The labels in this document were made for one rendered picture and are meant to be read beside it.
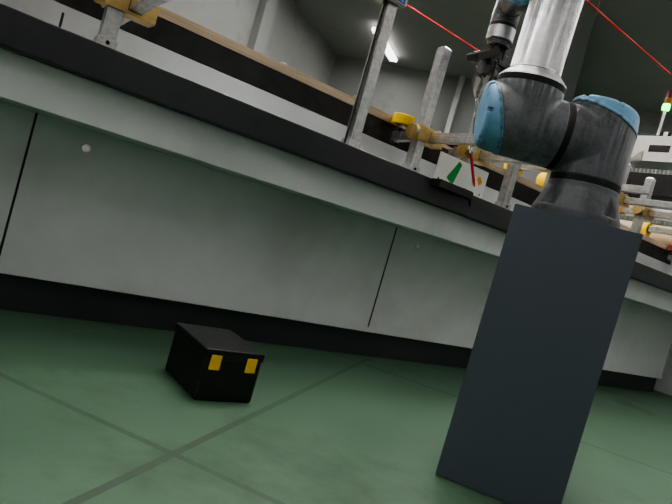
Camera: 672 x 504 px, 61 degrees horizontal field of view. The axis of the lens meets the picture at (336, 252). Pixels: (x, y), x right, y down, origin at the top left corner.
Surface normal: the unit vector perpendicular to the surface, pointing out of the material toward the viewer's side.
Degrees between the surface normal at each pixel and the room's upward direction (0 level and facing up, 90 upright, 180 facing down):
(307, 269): 90
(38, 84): 90
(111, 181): 90
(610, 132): 89
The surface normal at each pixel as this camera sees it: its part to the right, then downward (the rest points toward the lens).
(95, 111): 0.56, 0.19
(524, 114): -0.04, 0.06
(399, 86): -0.31, -0.05
